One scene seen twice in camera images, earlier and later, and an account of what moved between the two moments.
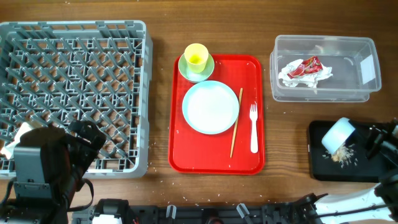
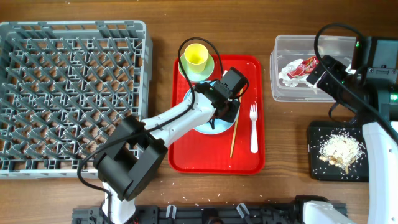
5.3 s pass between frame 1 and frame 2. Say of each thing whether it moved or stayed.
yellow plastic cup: stayed
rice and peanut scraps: moved
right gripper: moved
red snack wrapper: stayed
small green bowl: stayed
